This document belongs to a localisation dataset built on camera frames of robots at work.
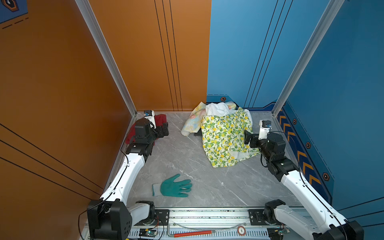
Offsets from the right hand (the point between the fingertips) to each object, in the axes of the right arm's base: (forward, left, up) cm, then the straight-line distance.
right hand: (252, 130), depth 78 cm
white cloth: (+31, +12, -13) cm, 35 cm away
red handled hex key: (-42, +33, -25) cm, 59 cm away
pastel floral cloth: (+21, +32, -18) cm, 42 cm away
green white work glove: (-22, +44, -22) cm, 54 cm away
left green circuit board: (-42, +53, -26) cm, 72 cm away
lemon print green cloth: (+8, +12, -18) cm, 23 cm away
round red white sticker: (-41, +8, -25) cm, 48 cm away
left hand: (+5, +49, +2) cm, 50 cm away
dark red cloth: (+28, +57, -21) cm, 67 cm away
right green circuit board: (-41, -11, -25) cm, 49 cm away
